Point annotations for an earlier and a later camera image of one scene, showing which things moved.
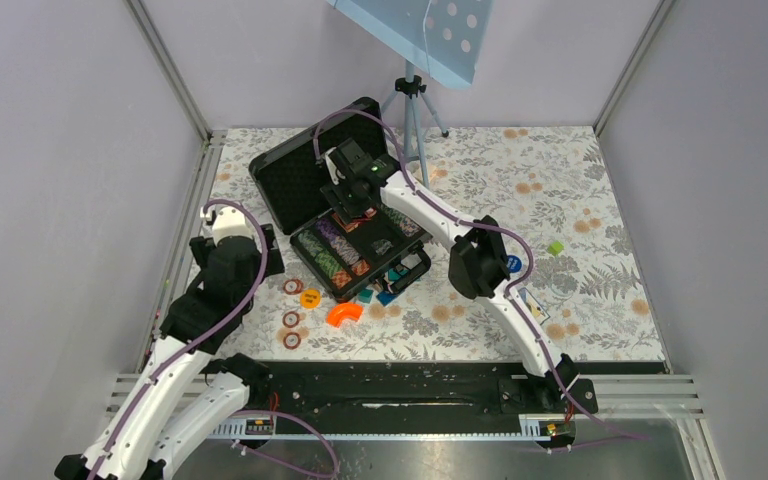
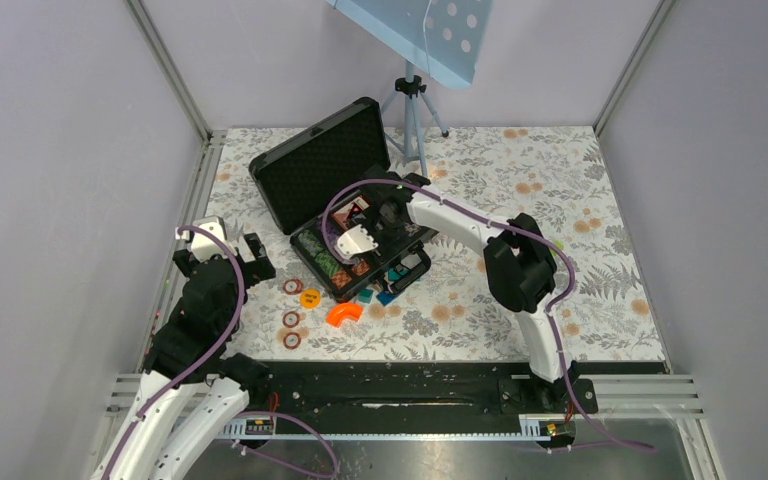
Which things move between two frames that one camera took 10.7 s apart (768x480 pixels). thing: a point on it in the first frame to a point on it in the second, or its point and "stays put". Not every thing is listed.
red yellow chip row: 342,278 stays put
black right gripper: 333,193 to 386,248
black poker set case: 348,260 stays put
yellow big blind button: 310,298 stays put
